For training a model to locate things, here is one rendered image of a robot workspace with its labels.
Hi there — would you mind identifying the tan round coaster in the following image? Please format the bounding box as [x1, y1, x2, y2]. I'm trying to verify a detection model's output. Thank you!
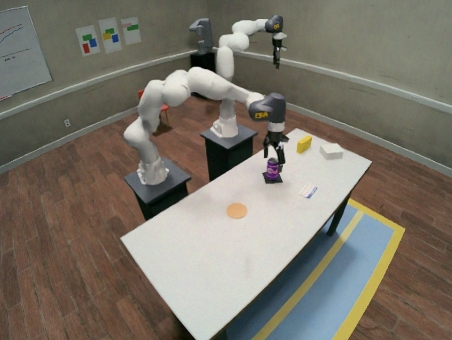
[226, 203, 247, 219]

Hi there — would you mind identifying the yellow rectangular block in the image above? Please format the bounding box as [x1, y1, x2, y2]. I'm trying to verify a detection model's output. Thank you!
[296, 135, 312, 154]

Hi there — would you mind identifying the purple drink can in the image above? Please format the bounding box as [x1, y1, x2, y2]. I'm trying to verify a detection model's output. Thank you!
[266, 157, 279, 180]

